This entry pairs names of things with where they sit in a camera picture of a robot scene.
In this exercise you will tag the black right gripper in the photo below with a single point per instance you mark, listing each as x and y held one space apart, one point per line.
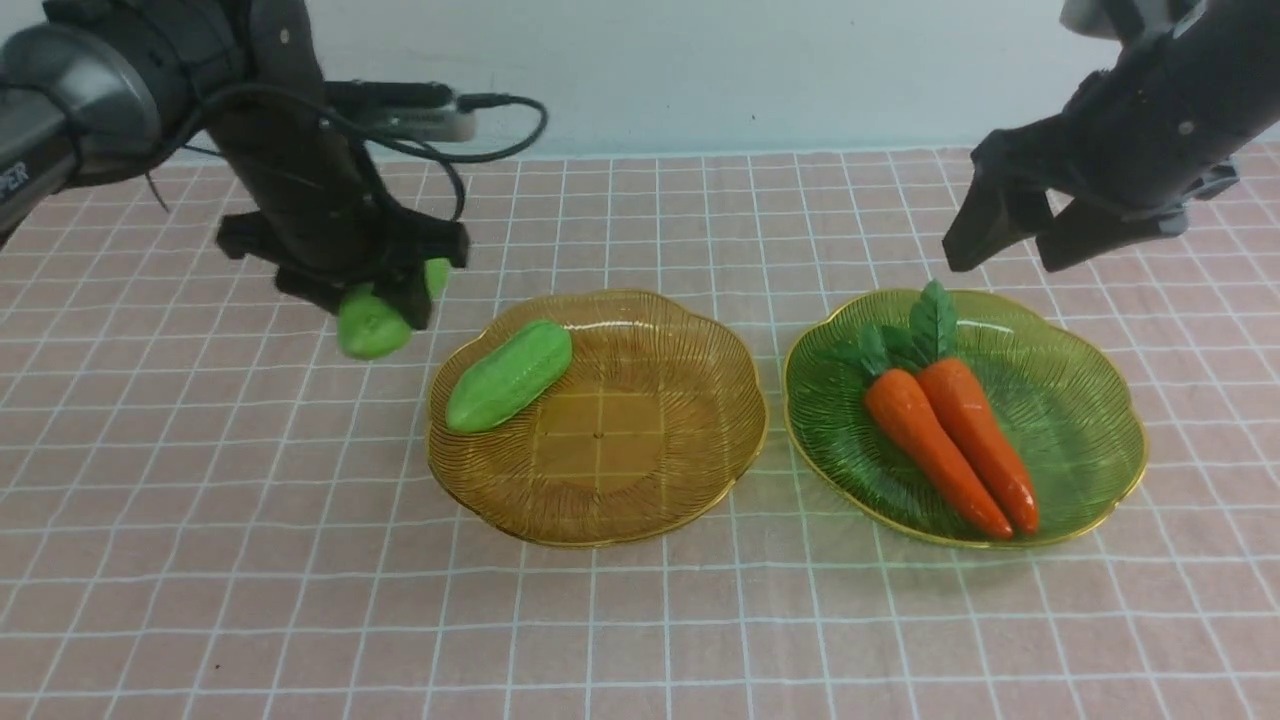
1130 148

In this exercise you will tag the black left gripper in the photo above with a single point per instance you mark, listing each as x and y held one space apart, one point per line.
324 217

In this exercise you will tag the green toy cucumber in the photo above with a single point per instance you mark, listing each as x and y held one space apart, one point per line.
512 376
367 328

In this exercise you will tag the orange toy carrot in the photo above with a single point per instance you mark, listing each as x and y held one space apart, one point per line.
896 401
993 489

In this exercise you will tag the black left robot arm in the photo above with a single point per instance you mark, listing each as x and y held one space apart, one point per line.
105 91

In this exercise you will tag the green ribbed plastic plate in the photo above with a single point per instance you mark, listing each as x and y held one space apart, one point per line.
1064 406

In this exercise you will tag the pink checkered tablecloth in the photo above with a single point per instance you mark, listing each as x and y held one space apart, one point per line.
209 514

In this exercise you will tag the amber ribbed plastic plate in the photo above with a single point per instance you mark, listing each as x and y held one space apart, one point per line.
659 412

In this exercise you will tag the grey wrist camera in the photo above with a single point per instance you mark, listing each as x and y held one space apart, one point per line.
403 110
1122 20

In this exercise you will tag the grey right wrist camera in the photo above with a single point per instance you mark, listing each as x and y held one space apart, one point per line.
1122 20

